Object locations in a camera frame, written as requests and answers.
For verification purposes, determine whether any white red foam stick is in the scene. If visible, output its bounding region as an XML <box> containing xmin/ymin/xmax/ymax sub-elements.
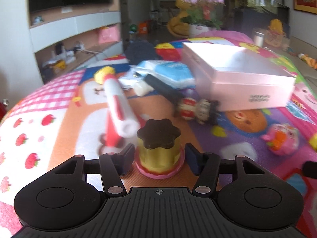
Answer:
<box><xmin>103</xmin><ymin>74</ymin><xmax>140</xmax><ymax>147</ymax></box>

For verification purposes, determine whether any gold cup toy black lid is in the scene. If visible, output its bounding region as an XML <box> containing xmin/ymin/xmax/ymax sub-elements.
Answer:
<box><xmin>134</xmin><ymin>119</ymin><xmax>185</xmax><ymax>179</ymax></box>

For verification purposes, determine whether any pink egg character toy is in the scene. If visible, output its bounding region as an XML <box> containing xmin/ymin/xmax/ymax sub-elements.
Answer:
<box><xmin>261</xmin><ymin>123</ymin><xmax>299</xmax><ymax>156</ymax></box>

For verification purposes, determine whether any black remote control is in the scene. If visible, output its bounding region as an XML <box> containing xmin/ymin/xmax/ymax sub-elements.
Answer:
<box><xmin>143</xmin><ymin>74</ymin><xmax>185</xmax><ymax>105</ymax></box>

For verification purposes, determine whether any white battery charger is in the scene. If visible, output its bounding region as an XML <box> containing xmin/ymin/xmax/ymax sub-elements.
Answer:
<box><xmin>133</xmin><ymin>81</ymin><xmax>154</xmax><ymax>97</ymax></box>

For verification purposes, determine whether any blue wet wipes pack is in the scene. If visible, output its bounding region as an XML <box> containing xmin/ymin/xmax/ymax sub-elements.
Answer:
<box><xmin>119</xmin><ymin>60</ymin><xmax>196</xmax><ymax>89</ymax></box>

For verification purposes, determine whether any black plush toy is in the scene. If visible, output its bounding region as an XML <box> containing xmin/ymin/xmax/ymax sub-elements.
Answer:
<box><xmin>124</xmin><ymin>40</ymin><xmax>159</xmax><ymax>65</ymax></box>

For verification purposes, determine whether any red white robot toy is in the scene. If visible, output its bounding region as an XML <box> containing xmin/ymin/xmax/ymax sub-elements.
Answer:
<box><xmin>177</xmin><ymin>97</ymin><xmax>219</xmax><ymax>126</ymax></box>

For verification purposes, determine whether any colourful cartoon play mat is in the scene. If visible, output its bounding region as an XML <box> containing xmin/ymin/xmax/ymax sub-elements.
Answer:
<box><xmin>1</xmin><ymin>32</ymin><xmax>316</xmax><ymax>237</ymax></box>

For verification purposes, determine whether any yellow corn toy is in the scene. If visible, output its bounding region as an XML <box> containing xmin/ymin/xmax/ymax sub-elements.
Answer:
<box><xmin>94</xmin><ymin>66</ymin><xmax>116</xmax><ymax>85</ymax></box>

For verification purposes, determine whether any pink cardboard box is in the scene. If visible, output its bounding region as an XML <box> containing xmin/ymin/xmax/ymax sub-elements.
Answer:
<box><xmin>182</xmin><ymin>42</ymin><xmax>296</xmax><ymax>112</ymax></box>

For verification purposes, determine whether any pink gift bag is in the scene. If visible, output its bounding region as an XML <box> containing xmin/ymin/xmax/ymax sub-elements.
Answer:
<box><xmin>98</xmin><ymin>25</ymin><xmax>120</xmax><ymax>45</ymax></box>

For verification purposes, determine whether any white tv cabinet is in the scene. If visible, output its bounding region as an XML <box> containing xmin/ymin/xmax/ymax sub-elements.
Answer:
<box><xmin>29</xmin><ymin>11</ymin><xmax>123</xmax><ymax>84</ymax></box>

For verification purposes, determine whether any beige sofa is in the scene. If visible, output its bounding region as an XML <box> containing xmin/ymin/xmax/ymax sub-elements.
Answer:
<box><xmin>290</xmin><ymin>36</ymin><xmax>317</xmax><ymax>93</ymax></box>

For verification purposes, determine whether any yellow duck chair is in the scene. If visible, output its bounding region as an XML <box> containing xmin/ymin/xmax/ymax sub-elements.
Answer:
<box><xmin>167</xmin><ymin>0</ymin><xmax>190</xmax><ymax>38</ymax></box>

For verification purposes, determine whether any white cup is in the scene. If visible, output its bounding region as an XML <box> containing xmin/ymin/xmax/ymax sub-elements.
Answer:
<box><xmin>253</xmin><ymin>28</ymin><xmax>265</xmax><ymax>47</ymax></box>

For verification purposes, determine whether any yellow backpack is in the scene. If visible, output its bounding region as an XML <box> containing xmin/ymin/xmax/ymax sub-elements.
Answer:
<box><xmin>264</xmin><ymin>19</ymin><xmax>285</xmax><ymax>47</ymax></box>

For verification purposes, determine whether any pink orchid flower pot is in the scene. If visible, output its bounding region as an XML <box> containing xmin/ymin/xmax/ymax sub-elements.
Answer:
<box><xmin>181</xmin><ymin>0</ymin><xmax>225</xmax><ymax>38</ymax></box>

